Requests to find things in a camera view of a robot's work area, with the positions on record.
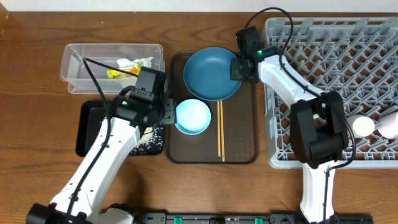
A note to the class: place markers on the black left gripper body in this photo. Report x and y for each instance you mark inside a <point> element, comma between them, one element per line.
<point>170,111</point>

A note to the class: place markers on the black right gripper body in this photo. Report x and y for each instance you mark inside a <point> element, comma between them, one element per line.
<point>239,71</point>

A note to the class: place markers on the light blue bowl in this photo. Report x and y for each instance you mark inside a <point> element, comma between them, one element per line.
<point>193,116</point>

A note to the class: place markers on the dark blue plate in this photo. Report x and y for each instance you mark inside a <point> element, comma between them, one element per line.
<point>207,74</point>

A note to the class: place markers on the yellow green snack wrapper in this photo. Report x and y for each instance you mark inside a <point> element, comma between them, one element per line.
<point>125,72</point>

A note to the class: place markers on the white tissue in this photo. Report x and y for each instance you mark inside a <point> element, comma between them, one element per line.
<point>145,62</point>

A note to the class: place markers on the white cup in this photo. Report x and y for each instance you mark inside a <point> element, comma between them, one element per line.
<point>361,126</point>

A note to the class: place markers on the pink cup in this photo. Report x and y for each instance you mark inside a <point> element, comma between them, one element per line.
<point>388,126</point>

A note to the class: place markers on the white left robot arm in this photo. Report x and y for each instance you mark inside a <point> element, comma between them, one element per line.
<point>81,199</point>

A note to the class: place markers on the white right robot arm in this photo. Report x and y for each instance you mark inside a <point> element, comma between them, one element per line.
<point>318,132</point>

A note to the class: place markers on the grey dishwasher rack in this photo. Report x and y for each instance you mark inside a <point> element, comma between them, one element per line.
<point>355,56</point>

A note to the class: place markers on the wooden chopstick right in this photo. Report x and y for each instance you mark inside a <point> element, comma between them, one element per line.
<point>222,131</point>

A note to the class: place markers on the wooden chopstick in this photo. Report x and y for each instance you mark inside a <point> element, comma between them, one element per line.
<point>219,128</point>
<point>222,131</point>

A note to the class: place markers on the brown serving tray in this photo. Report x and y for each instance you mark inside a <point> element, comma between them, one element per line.
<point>240,125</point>

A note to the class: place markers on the wooden chopstick left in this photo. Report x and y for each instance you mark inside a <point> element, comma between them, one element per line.
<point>219,128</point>

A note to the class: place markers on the black plastic bin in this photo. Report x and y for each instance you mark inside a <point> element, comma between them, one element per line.
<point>91,116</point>

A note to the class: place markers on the clear plastic bin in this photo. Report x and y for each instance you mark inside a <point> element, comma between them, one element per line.
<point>79,58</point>

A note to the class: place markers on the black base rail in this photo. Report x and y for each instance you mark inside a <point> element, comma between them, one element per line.
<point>202,218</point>

